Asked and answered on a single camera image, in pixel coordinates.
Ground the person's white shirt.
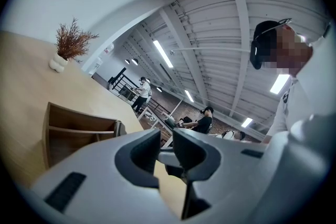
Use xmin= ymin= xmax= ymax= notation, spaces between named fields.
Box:
xmin=262 ymin=31 xmax=336 ymax=145

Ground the black stair railing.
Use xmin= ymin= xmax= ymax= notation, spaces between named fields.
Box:
xmin=108 ymin=67 xmax=133 ymax=94

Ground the person's head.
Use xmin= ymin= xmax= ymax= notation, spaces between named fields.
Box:
xmin=253 ymin=19 xmax=314 ymax=78

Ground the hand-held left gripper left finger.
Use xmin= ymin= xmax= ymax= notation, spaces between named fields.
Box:
xmin=30 ymin=127 xmax=174 ymax=224

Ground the dried plant in white vase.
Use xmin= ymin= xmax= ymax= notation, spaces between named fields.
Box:
xmin=49 ymin=17 xmax=100 ymax=73

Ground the light wooden desk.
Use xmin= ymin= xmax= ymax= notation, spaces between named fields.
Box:
xmin=0 ymin=30 xmax=148 ymax=192

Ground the wooden organizer box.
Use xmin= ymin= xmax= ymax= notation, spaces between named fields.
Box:
xmin=43 ymin=101 xmax=128 ymax=170

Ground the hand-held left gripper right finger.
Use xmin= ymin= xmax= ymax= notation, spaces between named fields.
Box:
xmin=172 ymin=127 xmax=275 ymax=224

